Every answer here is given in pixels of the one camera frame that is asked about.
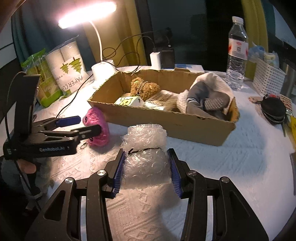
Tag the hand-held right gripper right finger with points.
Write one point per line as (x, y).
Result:
(176, 176)

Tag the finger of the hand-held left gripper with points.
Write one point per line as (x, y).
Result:
(89, 131)
(68, 121)

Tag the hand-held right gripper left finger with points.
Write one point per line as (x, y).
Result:
(119, 173)

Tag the pink plush toy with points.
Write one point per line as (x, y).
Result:
(94, 115)

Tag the bubble wrap roll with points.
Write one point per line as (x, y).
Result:
(145, 162)

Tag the small green-print tissue packet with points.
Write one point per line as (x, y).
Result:
(127, 101)

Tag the cardboard box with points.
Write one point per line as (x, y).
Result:
(161, 125)

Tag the brown plush toy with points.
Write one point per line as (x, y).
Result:
(148, 90)

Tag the clear packet of cotton swabs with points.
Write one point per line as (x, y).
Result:
(159, 102)

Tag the grey sock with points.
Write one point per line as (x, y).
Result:
(196, 97)

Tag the white towel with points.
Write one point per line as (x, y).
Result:
(215, 81)

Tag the person's left hand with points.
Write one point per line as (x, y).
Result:
(26, 166)

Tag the green snack packet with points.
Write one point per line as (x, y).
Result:
(46, 92)

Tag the white paper cup pack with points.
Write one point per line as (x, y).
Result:
(67, 60)

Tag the white desk lamp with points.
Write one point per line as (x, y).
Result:
(101, 69)

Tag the white tablecloth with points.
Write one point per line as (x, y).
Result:
(242, 162)

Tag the wide teal curtain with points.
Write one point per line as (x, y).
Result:
(34, 34)

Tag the white charger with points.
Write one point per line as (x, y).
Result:
(155, 60)

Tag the wide yellow curtain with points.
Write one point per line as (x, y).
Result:
(129, 34)

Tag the black charger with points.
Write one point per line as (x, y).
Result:
(167, 58)

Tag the black round pouch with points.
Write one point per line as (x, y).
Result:
(274, 109)

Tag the clear water bottle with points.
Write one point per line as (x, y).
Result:
(235, 69)

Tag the yellow plastic bag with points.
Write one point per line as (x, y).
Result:
(293, 129)

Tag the white plastic basket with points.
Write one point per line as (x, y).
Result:
(266, 78)

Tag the sticker card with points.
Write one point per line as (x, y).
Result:
(286, 102)

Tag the dark window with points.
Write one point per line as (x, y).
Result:
(196, 34)

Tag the snack packets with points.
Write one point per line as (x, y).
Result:
(269, 56)

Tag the narrow yellow curtain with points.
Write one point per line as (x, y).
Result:
(254, 23)

